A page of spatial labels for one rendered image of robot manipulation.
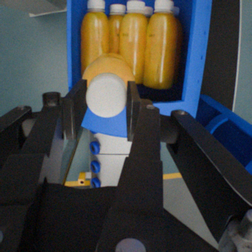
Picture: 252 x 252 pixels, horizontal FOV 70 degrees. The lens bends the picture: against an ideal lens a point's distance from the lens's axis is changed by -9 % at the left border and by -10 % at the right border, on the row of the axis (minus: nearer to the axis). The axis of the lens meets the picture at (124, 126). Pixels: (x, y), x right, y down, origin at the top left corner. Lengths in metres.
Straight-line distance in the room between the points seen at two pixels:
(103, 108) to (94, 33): 0.28
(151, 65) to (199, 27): 0.13
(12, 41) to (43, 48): 0.26
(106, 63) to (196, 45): 0.18
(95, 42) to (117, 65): 0.23
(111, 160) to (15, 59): 1.24
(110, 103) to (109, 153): 0.52
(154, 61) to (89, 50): 0.14
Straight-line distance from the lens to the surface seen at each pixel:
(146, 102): 0.15
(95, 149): 0.63
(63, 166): 1.17
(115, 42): 0.49
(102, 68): 0.21
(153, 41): 0.42
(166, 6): 0.43
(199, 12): 0.35
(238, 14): 1.64
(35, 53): 1.65
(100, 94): 0.19
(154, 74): 0.42
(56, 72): 1.61
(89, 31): 0.45
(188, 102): 0.36
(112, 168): 0.74
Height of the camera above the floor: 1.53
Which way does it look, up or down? 66 degrees down
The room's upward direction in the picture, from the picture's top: 174 degrees clockwise
